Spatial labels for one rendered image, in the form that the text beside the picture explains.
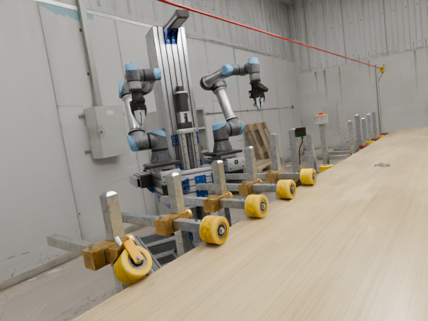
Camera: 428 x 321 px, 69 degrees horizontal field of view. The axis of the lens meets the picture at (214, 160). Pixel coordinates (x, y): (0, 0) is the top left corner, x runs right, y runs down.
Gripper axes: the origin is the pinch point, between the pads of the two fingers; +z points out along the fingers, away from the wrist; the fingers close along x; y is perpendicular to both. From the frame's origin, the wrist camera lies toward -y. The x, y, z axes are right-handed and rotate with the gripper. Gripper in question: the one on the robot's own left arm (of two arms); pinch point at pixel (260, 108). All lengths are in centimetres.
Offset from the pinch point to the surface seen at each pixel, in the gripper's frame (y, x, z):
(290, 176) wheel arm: -62, 28, 37
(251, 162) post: -64, 51, 26
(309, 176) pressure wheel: -72, 26, 37
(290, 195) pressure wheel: -83, 46, 40
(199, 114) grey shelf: 276, -70, -13
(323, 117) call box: -19.4, -37.5, 11.8
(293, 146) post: -39.9, 7.3, 25.6
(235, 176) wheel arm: -33, 43, 37
